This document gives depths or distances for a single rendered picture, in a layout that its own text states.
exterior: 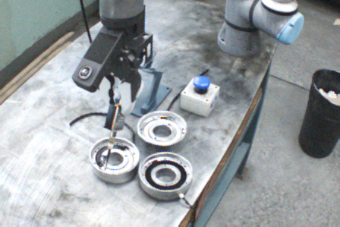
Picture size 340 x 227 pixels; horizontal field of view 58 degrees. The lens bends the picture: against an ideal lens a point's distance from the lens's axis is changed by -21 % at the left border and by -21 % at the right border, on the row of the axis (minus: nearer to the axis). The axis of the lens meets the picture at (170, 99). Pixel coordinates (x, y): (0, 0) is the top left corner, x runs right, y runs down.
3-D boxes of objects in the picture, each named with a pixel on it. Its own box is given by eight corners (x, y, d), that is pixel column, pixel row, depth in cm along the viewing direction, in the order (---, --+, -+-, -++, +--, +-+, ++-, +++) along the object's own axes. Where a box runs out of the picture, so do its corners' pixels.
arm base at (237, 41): (225, 29, 124) (228, 5, 118) (266, 43, 119) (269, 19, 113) (210, 48, 114) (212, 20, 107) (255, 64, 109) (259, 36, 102)
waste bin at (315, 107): (332, 168, 176) (360, 114, 149) (288, 153, 187) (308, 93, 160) (339, 132, 200) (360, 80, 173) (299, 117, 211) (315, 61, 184)
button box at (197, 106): (206, 118, 89) (209, 102, 86) (179, 108, 92) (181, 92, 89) (219, 99, 95) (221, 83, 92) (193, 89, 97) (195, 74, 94)
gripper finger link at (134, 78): (143, 100, 67) (140, 57, 62) (140, 105, 66) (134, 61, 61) (121, 94, 69) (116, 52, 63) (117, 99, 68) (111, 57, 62)
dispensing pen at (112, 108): (94, 166, 70) (113, 84, 68) (104, 163, 74) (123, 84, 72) (103, 171, 70) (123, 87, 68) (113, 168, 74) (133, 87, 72)
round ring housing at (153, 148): (184, 159, 79) (186, 146, 77) (134, 155, 80) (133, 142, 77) (187, 126, 87) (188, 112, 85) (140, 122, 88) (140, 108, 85)
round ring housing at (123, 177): (118, 193, 71) (117, 182, 68) (82, 168, 75) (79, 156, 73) (150, 165, 78) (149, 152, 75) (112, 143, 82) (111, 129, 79)
